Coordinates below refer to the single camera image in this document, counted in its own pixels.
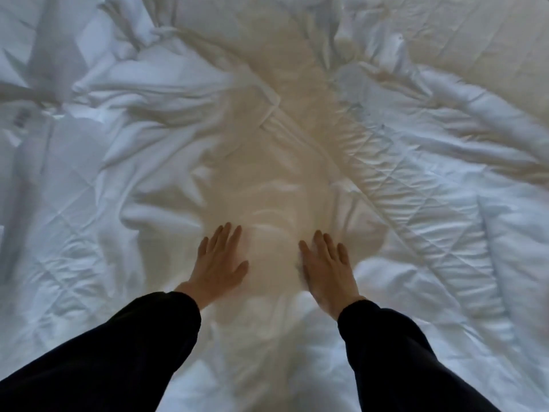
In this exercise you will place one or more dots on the person's right forearm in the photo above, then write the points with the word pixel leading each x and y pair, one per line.
pixel 399 369

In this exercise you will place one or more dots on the person's left forearm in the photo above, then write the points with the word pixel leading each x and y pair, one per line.
pixel 107 364

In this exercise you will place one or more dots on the person's right hand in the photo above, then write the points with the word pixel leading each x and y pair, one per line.
pixel 330 278

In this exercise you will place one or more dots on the white bed sheet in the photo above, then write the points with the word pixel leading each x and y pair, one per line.
pixel 257 197

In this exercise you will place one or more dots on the quilted white mattress pad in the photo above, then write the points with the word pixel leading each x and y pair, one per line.
pixel 407 188

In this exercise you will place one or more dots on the person's left hand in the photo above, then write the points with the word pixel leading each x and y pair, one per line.
pixel 216 266

